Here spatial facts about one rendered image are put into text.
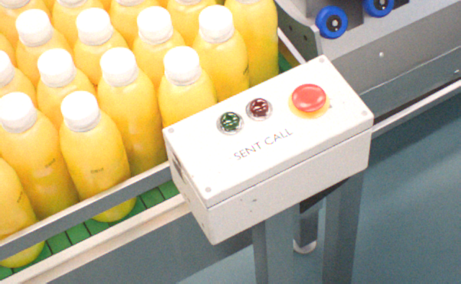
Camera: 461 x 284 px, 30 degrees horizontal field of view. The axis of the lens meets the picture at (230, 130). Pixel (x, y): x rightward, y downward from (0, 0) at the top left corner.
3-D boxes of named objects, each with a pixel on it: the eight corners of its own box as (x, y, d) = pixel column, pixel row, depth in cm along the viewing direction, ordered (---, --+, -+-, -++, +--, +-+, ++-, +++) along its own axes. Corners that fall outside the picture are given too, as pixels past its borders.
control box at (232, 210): (368, 168, 99) (375, 113, 90) (212, 247, 94) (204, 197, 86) (321, 107, 104) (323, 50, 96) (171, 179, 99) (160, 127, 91)
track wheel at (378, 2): (391, -21, 118) (384, -21, 119) (363, -8, 117) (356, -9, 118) (400, 11, 119) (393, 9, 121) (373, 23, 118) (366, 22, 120)
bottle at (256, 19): (275, 106, 117) (272, 10, 102) (224, 101, 118) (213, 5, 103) (282, 65, 121) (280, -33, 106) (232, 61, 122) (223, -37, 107)
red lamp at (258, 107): (273, 113, 92) (273, 106, 91) (255, 122, 91) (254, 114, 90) (263, 99, 93) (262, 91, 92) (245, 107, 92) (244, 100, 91)
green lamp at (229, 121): (244, 127, 91) (243, 120, 90) (225, 135, 90) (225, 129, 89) (234, 112, 92) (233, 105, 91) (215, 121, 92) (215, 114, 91)
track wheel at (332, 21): (344, 1, 116) (337, 0, 118) (315, 14, 115) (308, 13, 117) (354, 32, 117) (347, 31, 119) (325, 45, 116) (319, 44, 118)
